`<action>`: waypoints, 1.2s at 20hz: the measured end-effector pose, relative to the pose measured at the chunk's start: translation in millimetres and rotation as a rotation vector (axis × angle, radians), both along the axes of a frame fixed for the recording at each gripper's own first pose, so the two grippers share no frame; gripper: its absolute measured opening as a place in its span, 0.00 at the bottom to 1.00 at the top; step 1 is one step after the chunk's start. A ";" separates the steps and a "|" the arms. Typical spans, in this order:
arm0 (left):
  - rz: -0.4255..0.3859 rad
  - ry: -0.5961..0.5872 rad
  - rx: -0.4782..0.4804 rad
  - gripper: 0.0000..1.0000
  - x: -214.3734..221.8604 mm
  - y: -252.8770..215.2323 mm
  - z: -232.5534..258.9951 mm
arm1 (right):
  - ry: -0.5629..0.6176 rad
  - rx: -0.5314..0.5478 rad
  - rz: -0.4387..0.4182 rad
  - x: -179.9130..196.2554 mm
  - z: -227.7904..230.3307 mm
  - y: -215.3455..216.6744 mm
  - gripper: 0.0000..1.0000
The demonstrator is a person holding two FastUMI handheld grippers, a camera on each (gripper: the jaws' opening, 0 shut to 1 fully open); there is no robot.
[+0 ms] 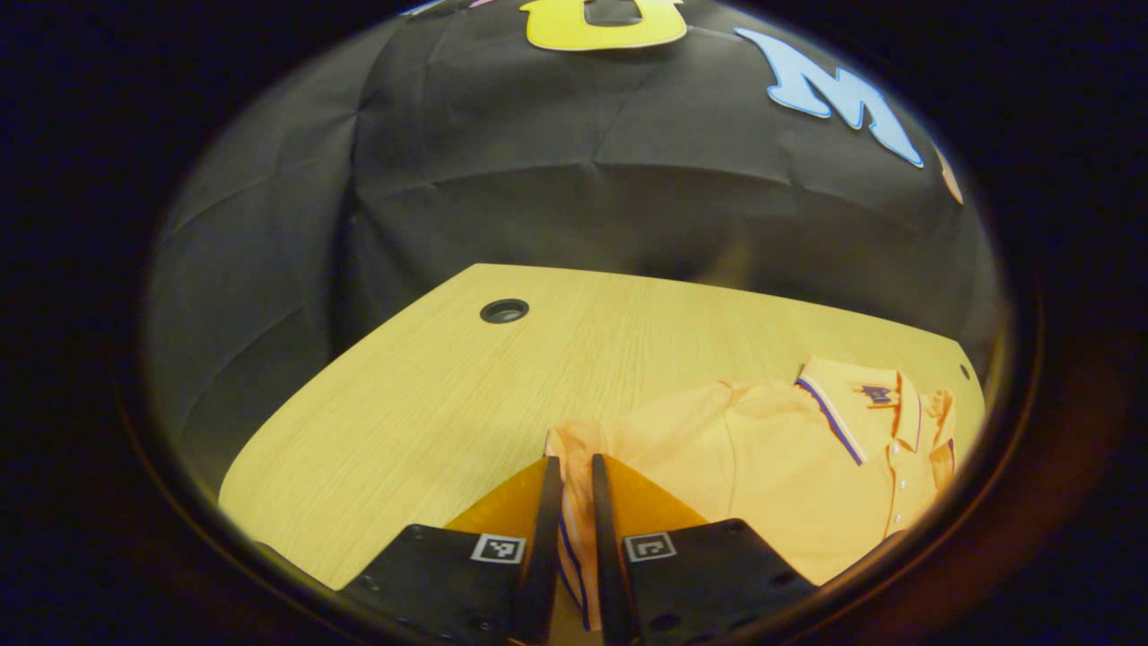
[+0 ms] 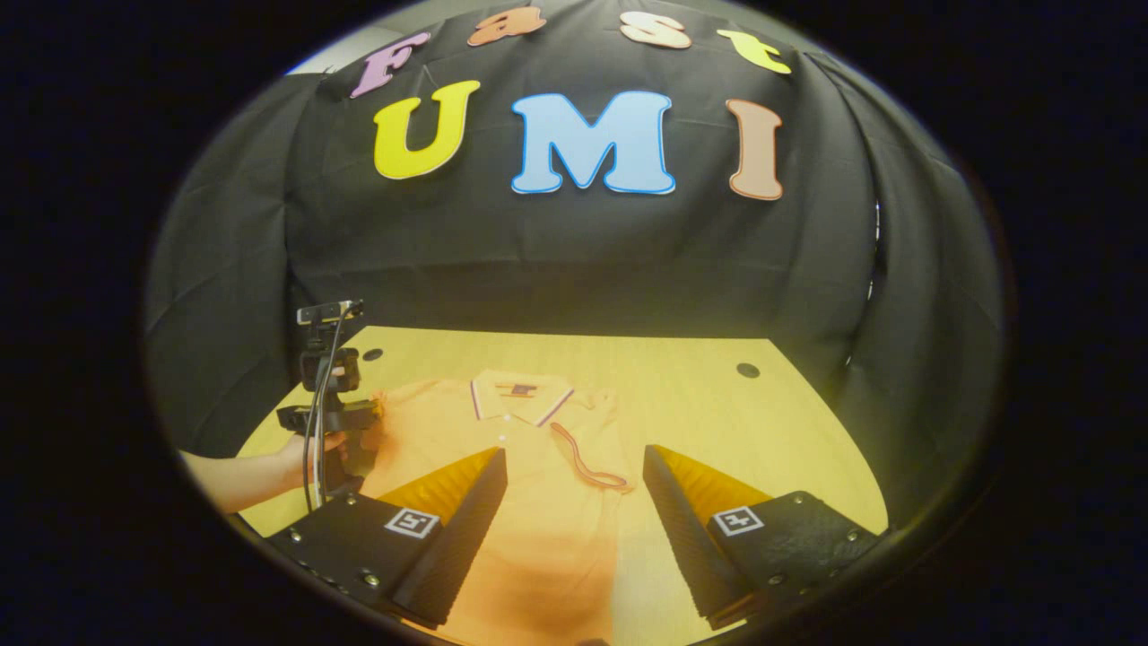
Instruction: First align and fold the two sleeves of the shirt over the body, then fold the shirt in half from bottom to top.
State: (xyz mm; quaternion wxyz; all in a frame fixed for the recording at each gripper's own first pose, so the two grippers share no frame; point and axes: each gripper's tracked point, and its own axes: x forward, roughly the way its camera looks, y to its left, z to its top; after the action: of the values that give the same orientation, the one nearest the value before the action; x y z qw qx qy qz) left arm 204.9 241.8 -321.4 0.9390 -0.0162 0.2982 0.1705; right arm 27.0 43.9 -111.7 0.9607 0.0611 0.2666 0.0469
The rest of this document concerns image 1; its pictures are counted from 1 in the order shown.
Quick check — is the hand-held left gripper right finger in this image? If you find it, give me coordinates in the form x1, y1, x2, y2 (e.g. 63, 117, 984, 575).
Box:
590, 453, 819, 645

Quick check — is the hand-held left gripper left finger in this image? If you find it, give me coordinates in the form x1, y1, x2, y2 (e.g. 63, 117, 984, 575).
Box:
345, 456, 564, 645

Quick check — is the orange T-shirt with striped collar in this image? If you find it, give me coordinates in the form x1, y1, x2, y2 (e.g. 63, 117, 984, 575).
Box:
545, 356, 959, 631

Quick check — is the black backdrop cloth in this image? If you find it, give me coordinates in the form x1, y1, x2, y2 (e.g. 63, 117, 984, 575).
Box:
148, 0, 1005, 493

